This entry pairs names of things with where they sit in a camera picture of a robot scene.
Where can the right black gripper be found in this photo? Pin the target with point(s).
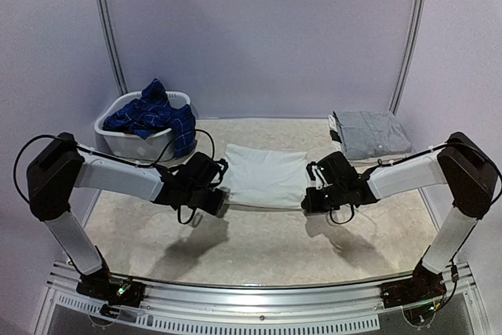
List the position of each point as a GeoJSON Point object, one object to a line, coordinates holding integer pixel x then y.
{"type": "Point", "coordinates": [311, 199]}

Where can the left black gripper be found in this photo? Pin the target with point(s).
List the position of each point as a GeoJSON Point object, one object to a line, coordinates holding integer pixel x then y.
{"type": "Point", "coordinates": [213, 207]}

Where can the white t-shirt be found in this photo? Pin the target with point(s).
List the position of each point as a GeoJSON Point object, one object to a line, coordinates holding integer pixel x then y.
{"type": "Point", "coordinates": [267, 179]}

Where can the blue plaid shirt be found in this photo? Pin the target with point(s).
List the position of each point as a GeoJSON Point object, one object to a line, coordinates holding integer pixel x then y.
{"type": "Point", "coordinates": [151, 114]}

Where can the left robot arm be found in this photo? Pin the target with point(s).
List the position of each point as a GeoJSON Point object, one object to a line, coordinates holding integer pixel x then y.
{"type": "Point", "coordinates": [64, 166]}

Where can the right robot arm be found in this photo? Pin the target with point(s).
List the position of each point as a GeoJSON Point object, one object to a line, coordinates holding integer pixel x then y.
{"type": "Point", "coordinates": [458, 181]}

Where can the white plastic laundry basket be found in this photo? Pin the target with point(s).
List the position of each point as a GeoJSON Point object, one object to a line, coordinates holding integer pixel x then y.
{"type": "Point", "coordinates": [131, 146]}

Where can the folded white garment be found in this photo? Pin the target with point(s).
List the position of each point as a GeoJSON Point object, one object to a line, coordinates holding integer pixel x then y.
{"type": "Point", "coordinates": [335, 135]}

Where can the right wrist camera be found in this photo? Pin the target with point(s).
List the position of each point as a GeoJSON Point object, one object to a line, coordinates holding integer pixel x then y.
{"type": "Point", "coordinates": [315, 174]}

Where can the aluminium front rail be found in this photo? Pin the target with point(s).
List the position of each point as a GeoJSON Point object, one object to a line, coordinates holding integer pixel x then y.
{"type": "Point", "coordinates": [180, 308]}

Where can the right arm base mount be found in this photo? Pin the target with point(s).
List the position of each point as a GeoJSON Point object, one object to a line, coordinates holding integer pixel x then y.
{"type": "Point", "coordinates": [421, 296]}

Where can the right corner wall post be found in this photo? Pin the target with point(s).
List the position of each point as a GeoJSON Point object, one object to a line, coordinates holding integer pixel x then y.
{"type": "Point", "coordinates": [411, 42]}

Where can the corner wall post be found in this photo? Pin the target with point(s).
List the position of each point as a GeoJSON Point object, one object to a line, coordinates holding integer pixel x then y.
{"type": "Point", "coordinates": [110, 44]}
{"type": "Point", "coordinates": [411, 42]}

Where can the left corner wall post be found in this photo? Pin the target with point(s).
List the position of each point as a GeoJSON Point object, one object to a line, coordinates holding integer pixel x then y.
{"type": "Point", "coordinates": [110, 44]}

